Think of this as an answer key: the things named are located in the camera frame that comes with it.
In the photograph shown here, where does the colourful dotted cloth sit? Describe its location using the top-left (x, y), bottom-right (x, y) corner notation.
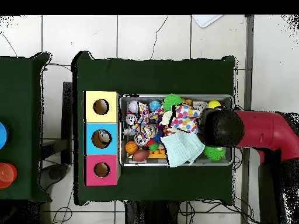
top-left (131, 101), bottom-right (151, 146)
top-left (169, 103), bottom-right (202, 134)

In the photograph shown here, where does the cream knitted cloth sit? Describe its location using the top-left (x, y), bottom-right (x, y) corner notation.
top-left (159, 110), bottom-right (173, 127)

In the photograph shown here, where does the clear plastic ball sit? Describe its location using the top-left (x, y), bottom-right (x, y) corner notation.
top-left (97, 129), bottom-right (111, 144)

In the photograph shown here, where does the wooden box with three holes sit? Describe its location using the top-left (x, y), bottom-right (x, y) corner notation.
top-left (83, 90), bottom-right (121, 187)

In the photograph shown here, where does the silver mesh bin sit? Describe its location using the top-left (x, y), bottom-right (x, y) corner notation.
top-left (118, 94), bottom-right (235, 167)

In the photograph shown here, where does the blue globe ball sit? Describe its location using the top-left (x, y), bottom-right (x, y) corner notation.
top-left (148, 100), bottom-right (162, 112)

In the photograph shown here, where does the white baseball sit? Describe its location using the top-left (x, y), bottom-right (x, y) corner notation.
top-left (127, 100), bottom-right (140, 114)

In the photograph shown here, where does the orange toy basketball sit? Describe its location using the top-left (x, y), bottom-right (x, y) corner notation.
top-left (124, 140), bottom-right (138, 155)

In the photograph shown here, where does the green spiky rubber ball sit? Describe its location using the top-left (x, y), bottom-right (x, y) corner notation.
top-left (162, 93), bottom-right (185, 111)

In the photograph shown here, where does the brown toy football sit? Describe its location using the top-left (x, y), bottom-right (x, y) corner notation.
top-left (131, 149), bottom-right (150, 162)

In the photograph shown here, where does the mint green knitted cloth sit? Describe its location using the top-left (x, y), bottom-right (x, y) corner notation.
top-left (159, 133), bottom-right (206, 168)

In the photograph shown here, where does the dark green table cloth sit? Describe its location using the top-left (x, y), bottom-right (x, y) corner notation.
top-left (72, 50), bottom-right (237, 206)

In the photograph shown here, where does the green spiky ball with eyes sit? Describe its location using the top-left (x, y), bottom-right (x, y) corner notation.
top-left (203, 146), bottom-right (227, 162)

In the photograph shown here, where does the black floor stand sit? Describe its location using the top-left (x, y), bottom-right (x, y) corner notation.
top-left (38, 81), bottom-right (74, 191)

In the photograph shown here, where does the white tray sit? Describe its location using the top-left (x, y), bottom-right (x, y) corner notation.
top-left (191, 15), bottom-right (224, 29)

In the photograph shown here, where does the small green covered table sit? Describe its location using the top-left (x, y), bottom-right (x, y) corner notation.
top-left (0, 51), bottom-right (53, 203)

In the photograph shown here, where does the blue cup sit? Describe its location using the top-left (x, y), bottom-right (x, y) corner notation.
top-left (0, 121), bottom-right (9, 150)

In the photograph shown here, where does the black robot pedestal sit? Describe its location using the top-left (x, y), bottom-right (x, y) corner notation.
top-left (124, 200), bottom-right (180, 224)

